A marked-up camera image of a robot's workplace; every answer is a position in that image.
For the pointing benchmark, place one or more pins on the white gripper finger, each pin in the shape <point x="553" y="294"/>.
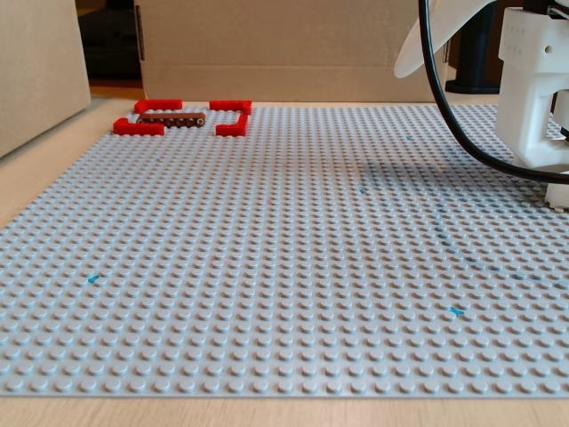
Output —
<point x="449" y="22"/>

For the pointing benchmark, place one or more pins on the brown lego technic beam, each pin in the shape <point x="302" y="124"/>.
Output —
<point x="173" y="119"/>

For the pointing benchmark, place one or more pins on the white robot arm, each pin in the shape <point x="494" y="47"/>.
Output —
<point x="524" y="89"/>

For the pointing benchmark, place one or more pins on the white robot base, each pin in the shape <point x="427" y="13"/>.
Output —
<point x="559" y="196"/>

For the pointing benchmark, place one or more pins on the red L-shaped lego beam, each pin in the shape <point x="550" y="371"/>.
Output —
<point x="142" y="130"/>
<point x="226" y="105"/>
<point x="231" y="130"/>
<point x="160" y="105"/>

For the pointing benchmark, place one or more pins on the grey lego baseplate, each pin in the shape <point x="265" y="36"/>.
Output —
<point x="266" y="267"/>

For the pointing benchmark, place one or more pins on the black stand pole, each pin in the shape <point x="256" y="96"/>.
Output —
<point x="478" y="58"/>

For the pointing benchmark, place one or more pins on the wide cardboard box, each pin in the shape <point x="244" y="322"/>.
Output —
<point x="275" y="44"/>

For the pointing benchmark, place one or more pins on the plain cardboard box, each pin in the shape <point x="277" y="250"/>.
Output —
<point x="40" y="66"/>

